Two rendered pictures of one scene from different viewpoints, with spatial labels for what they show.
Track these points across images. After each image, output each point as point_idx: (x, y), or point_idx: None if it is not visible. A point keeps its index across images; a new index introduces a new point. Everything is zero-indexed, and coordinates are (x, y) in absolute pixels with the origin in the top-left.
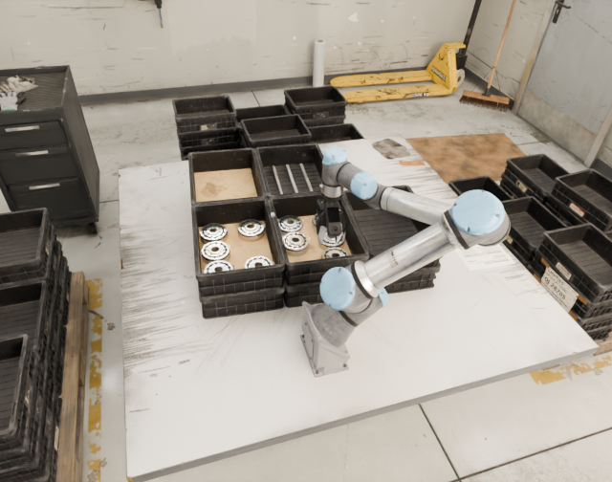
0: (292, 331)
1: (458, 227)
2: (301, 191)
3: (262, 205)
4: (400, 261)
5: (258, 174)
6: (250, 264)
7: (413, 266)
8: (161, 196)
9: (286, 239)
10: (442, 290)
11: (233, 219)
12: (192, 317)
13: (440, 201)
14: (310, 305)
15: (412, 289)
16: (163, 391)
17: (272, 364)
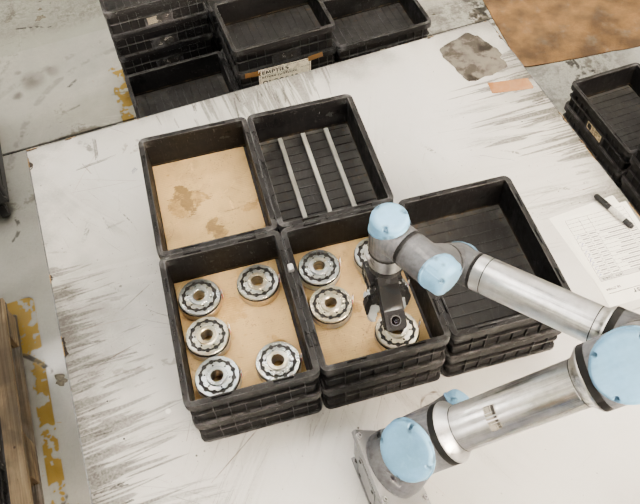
0: (338, 450)
1: (600, 392)
2: (331, 190)
3: (271, 241)
4: (505, 423)
5: (259, 178)
6: (264, 359)
7: (526, 429)
8: (104, 202)
9: (316, 302)
10: (566, 350)
11: (228, 265)
12: (186, 439)
13: (560, 165)
14: (364, 433)
15: (519, 355)
16: None
17: None
